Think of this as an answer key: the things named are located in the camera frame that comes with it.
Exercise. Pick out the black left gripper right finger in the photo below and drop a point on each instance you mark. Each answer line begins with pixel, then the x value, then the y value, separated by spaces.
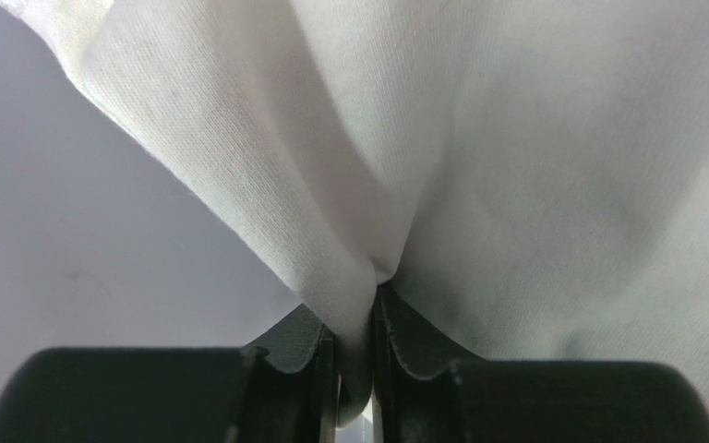
pixel 428 388

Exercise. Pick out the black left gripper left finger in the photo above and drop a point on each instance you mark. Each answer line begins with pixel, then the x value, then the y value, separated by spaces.
pixel 281 387

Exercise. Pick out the white Coca-Cola print t-shirt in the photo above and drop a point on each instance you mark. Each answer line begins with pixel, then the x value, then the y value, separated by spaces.
pixel 532 176

